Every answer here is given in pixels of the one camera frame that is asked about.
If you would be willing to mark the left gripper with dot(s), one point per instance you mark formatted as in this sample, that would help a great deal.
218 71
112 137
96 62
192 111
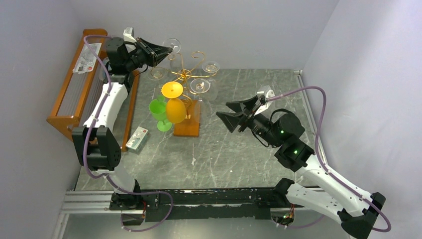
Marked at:
156 53

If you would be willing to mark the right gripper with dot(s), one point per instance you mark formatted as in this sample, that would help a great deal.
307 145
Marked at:
246 114

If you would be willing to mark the small clear glass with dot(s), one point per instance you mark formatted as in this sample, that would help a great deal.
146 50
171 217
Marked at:
174 58

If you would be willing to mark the clear wine glass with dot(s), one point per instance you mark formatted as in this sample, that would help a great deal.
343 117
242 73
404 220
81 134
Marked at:
210 68
157 73
198 87

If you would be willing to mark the orange plastic goblet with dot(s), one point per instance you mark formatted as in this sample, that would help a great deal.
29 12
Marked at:
175 108

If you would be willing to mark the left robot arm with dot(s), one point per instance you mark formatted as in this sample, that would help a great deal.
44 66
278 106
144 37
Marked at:
96 147

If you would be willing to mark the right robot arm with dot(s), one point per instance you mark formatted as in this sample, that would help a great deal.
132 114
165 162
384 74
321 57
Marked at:
355 209

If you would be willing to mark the wooden rack base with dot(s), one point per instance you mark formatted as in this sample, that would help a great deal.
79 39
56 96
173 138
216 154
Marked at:
190 126

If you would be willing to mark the green plastic goblet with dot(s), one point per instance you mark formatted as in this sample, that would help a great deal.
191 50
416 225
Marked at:
158 109

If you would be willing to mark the white packaged item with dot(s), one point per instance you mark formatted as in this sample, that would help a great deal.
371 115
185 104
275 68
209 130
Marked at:
85 62

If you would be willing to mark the small white packet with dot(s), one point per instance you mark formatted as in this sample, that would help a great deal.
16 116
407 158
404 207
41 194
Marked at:
138 140

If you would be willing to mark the orange wooden shelf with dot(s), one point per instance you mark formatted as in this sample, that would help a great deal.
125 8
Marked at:
79 94

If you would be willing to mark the gold wire glass rack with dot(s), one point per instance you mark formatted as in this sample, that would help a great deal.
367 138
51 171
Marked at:
185 75

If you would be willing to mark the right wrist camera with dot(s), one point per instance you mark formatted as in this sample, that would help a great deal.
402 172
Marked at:
267 92

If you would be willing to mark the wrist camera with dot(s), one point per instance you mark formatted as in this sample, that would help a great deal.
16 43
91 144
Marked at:
128 36
267 92

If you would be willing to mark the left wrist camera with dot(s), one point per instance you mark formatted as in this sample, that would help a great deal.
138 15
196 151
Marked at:
128 36

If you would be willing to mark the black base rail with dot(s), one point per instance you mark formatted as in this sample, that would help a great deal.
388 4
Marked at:
223 203

